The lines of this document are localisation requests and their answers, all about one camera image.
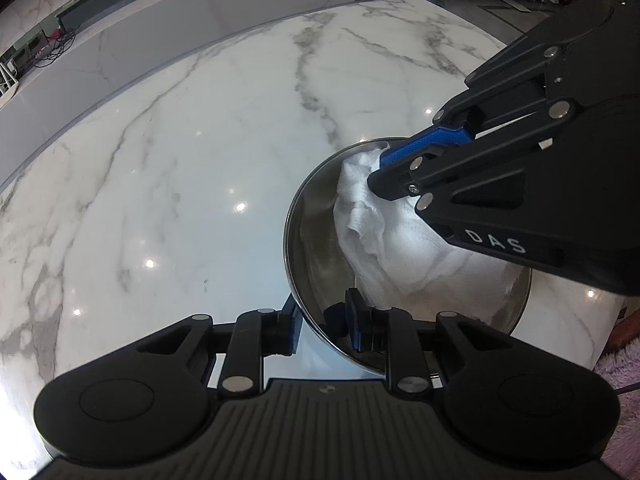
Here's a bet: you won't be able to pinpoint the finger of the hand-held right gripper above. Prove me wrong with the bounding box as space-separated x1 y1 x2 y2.
367 132 566 267
380 43 574 169

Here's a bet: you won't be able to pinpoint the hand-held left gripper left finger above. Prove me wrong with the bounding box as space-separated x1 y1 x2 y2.
107 292 304 395

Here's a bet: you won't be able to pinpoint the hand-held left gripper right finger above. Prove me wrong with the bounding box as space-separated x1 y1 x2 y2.
345 287 546 397

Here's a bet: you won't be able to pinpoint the stainless steel bowl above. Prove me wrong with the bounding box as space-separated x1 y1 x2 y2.
282 136 533 376

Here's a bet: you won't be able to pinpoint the white cloth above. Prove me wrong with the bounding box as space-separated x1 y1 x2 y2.
332 144 531 333

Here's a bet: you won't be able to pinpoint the pink fuzzy clothing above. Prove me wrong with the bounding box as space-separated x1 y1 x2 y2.
595 310 640 471

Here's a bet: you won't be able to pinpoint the black cables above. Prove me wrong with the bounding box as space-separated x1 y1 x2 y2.
30 30 76 68

